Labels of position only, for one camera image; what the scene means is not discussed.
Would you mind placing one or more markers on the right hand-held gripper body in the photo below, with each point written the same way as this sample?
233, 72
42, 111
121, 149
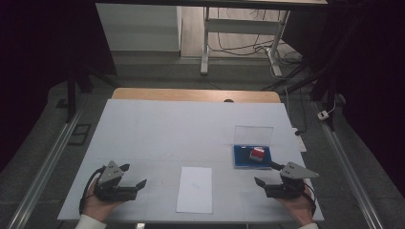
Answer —
291, 183

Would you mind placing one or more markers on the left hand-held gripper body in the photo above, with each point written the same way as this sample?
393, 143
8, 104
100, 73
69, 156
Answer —
110, 186

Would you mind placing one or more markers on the red stamp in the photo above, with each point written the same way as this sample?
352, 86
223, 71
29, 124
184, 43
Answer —
256, 154

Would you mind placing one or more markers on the blue ink pad case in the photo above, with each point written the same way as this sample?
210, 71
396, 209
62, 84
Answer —
245, 160

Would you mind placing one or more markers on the person's left hand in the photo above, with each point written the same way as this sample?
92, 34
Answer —
98, 208

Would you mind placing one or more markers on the person's right hand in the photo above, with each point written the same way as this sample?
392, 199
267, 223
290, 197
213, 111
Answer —
299, 210

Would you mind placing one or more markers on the white paper sheet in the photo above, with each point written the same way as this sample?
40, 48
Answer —
195, 191

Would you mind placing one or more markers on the white table cover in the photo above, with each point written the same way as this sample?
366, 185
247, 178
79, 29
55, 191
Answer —
178, 133

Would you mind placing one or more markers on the white power adapter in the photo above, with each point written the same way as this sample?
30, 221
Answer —
323, 115

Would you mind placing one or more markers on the black table grommet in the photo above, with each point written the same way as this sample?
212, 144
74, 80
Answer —
228, 100

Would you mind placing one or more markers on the black stand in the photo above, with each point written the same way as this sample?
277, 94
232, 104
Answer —
71, 95
331, 95

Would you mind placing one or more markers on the wooden table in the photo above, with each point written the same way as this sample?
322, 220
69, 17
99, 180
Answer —
191, 94

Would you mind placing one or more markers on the dark curtain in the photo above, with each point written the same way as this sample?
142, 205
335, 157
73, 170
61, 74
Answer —
31, 63
375, 79

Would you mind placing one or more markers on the white cabinet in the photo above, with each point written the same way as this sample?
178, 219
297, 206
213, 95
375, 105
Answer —
137, 28

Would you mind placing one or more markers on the aluminium floor rail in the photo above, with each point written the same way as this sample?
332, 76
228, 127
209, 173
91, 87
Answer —
347, 171
44, 171

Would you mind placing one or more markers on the white desk frame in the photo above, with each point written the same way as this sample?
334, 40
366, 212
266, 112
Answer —
238, 26

